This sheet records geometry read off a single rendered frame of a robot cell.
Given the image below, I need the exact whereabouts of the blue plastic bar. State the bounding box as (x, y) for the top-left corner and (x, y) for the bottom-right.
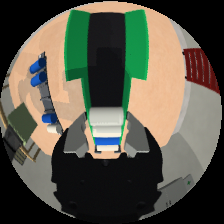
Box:
(42, 113), (57, 123)
(30, 71), (47, 87)
(29, 58), (46, 74)
(95, 137), (120, 145)

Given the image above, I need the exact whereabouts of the white plastic bar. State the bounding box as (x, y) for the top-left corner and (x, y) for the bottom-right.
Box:
(47, 124), (62, 134)
(97, 145), (118, 151)
(92, 126), (121, 137)
(89, 107), (124, 126)

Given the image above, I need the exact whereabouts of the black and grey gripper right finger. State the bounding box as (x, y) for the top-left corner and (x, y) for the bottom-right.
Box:
(124, 111), (164, 183)

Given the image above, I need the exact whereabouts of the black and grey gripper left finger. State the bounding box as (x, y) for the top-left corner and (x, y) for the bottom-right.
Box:
(51, 112), (89, 183)

